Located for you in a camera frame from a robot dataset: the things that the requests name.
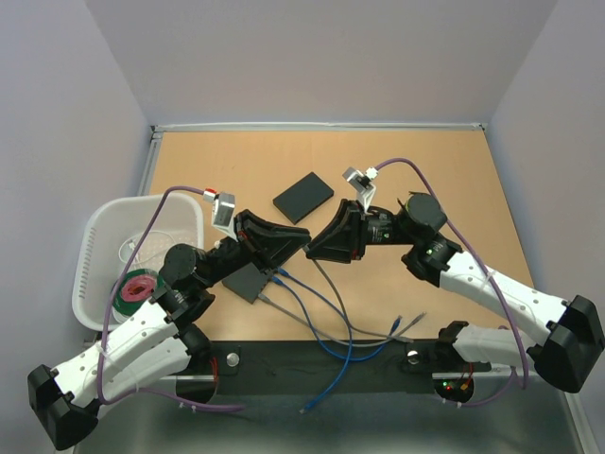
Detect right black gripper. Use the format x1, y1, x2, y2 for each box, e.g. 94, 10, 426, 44
303, 197, 419, 262

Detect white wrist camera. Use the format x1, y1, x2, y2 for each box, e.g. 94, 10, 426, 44
343, 166, 378, 213
202, 188, 236, 239

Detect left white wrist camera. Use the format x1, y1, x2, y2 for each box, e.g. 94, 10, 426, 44
202, 188, 236, 239

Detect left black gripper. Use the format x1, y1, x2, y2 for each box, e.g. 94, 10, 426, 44
199, 208, 312, 288

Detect white usb cable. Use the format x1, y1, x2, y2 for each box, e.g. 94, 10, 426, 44
117, 230, 190, 266

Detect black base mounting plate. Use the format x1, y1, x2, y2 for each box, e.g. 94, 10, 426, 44
179, 340, 491, 396

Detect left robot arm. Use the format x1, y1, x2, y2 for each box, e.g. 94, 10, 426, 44
27, 210, 311, 450

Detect white plastic basket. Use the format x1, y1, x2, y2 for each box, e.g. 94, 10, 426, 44
72, 192, 204, 331

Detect light blue ethernet cable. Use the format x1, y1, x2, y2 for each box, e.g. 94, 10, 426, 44
270, 275, 404, 416

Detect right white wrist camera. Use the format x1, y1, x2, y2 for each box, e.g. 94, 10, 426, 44
343, 166, 378, 213

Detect black network switch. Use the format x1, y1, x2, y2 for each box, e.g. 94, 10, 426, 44
221, 264, 273, 304
272, 172, 335, 225

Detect coiled coloured cable spools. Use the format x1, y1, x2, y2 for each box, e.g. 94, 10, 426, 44
112, 269, 164, 316

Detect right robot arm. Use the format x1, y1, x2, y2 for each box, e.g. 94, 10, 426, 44
305, 193, 604, 393

